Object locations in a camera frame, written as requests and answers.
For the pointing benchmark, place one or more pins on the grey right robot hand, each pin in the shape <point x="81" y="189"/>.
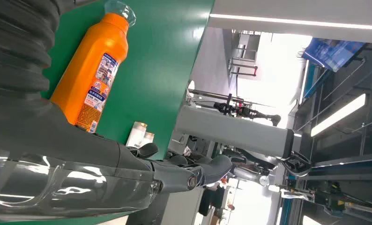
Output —
<point x="65" y="174"/>

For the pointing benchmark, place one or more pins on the white shampoo bottle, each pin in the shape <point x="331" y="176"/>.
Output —
<point x="148" y="138"/>
<point x="136" y="135"/>

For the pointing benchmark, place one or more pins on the white robot stand machine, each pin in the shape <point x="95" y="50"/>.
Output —
<point x="229" y="130"/>

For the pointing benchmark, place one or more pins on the black tripod stand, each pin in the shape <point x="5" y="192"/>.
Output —
<point x="251" y="112"/>

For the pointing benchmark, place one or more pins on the long ceiling light strip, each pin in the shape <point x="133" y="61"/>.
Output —
<point x="297" y="21"/>

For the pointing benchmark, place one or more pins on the short ceiling light panel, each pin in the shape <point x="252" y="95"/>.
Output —
<point x="338" y="115"/>

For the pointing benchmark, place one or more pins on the blue banner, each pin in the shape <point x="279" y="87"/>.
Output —
<point x="332" y="52"/>

